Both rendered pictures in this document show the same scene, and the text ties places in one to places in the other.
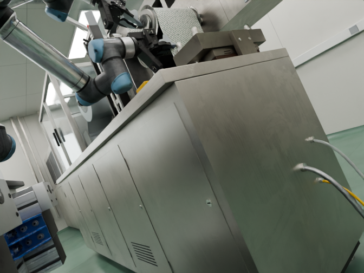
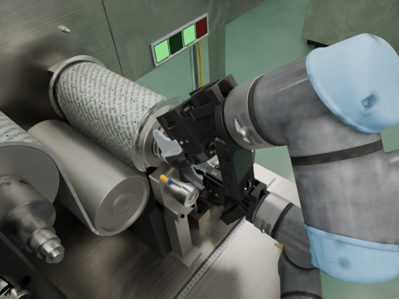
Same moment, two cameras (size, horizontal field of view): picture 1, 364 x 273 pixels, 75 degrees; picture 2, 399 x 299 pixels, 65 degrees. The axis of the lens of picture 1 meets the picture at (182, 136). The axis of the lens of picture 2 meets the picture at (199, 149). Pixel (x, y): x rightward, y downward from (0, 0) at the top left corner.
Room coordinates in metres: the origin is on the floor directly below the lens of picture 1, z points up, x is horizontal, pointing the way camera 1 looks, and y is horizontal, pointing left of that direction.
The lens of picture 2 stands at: (1.05, 0.35, 1.63)
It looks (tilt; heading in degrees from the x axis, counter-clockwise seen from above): 45 degrees down; 260
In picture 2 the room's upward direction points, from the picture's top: 5 degrees counter-clockwise
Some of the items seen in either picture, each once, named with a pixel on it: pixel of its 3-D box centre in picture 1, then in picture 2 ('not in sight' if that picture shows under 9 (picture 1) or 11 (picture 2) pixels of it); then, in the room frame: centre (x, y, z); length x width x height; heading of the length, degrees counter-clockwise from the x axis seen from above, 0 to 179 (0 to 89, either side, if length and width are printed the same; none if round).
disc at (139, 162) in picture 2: (148, 24); (164, 136); (1.04, -0.06, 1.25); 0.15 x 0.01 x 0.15; 36
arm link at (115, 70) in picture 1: (114, 78); (299, 270); (0.84, 0.14, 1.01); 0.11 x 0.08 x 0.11; 67
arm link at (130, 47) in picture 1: (125, 48); (269, 214); (0.88, 0.06, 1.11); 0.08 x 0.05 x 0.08; 36
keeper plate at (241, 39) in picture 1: (244, 43); not in sight; (0.92, -0.37, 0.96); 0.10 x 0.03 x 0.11; 126
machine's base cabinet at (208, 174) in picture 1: (145, 200); not in sight; (1.83, 0.45, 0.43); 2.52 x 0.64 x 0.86; 36
